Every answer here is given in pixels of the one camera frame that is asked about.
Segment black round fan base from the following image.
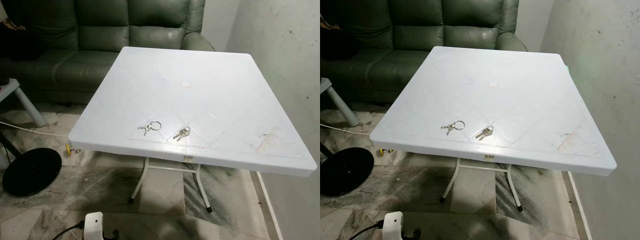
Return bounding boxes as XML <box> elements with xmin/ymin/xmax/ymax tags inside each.
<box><xmin>2</xmin><ymin>147</ymin><xmax>63</xmax><ymax>197</ymax></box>
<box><xmin>320</xmin><ymin>147</ymin><xmax>375</xmax><ymax>197</ymax></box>

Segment small grey side table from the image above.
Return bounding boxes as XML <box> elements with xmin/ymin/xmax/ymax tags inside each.
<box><xmin>320</xmin><ymin>77</ymin><xmax>361</xmax><ymax>128</ymax></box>
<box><xmin>0</xmin><ymin>78</ymin><xmax>47</xmax><ymax>128</ymax></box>

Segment green leather sofa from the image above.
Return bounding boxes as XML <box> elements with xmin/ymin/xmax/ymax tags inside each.
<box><xmin>320</xmin><ymin>0</ymin><xmax>529</xmax><ymax>104</ymax></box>
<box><xmin>0</xmin><ymin>0</ymin><xmax>216</xmax><ymax>106</ymax></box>

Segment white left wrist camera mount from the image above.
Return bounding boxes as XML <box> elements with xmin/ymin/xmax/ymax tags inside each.
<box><xmin>83</xmin><ymin>212</ymin><xmax>105</xmax><ymax>240</ymax></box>
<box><xmin>383</xmin><ymin>211</ymin><xmax>404</xmax><ymax>240</ymax></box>

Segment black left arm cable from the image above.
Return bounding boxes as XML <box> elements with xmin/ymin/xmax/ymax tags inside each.
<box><xmin>51</xmin><ymin>222</ymin><xmax>84</xmax><ymax>240</ymax></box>
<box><xmin>355</xmin><ymin>222</ymin><xmax>385</xmax><ymax>240</ymax></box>

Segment white folding table leg frame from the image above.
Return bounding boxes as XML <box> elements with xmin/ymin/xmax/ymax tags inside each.
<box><xmin>128</xmin><ymin>157</ymin><xmax>213</xmax><ymax>214</ymax></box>
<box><xmin>440</xmin><ymin>157</ymin><xmax>524</xmax><ymax>212</ymax></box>

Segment silver keys on large ring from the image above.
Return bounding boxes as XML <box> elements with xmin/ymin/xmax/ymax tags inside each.
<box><xmin>440</xmin><ymin>120</ymin><xmax>466</xmax><ymax>136</ymax></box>
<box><xmin>137</xmin><ymin>121</ymin><xmax>162</xmax><ymax>137</ymax></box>

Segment white floor cable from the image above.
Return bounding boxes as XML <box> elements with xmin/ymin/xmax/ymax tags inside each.
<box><xmin>320</xmin><ymin>123</ymin><xmax>371</xmax><ymax>136</ymax></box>
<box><xmin>0</xmin><ymin>120</ymin><xmax>69</xmax><ymax>138</ymax></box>

